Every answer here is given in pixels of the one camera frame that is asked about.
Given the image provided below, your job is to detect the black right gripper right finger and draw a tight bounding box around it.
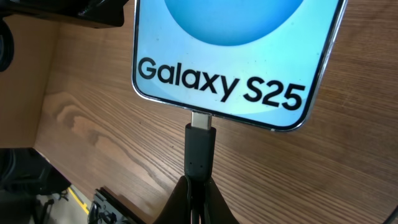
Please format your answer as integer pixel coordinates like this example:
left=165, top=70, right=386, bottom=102
left=204, top=178, right=239, bottom=224

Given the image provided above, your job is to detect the black USB-C charging cable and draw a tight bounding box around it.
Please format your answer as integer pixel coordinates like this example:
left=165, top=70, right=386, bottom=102
left=183, top=110, right=217, bottom=224

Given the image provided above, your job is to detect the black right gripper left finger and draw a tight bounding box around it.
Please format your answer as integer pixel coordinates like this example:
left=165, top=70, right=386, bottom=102
left=153, top=175, right=192, bottom=224

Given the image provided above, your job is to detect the blue-screen Galaxy S25 smartphone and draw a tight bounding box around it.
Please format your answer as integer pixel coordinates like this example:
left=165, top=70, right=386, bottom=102
left=131, top=0, right=347, bottom=131

